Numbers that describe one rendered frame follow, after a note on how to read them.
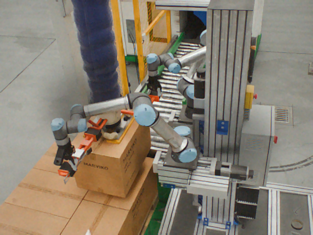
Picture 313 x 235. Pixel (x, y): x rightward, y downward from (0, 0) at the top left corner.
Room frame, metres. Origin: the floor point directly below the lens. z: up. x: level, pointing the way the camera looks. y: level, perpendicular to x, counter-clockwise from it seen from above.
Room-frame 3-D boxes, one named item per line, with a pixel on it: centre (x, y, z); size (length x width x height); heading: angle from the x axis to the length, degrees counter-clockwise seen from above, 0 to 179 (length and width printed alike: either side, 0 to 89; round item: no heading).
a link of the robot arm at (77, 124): (1.77, 0.45, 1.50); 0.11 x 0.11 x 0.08; 6
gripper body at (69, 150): (1.75, 0.55, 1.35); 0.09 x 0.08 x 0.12; 159
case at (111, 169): (2.29, 0.34, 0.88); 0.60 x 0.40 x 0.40; 159
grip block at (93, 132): (2.05, 0.43, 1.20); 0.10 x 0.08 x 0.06; 69
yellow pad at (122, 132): (2.25, 0.25, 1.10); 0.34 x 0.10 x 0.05; 159
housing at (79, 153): (1.85, 0.51, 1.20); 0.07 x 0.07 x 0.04; 69
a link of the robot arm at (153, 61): (2.45, -0.01, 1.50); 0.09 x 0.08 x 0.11; 112
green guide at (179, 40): (4.13, -0.12, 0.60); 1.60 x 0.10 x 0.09; 158
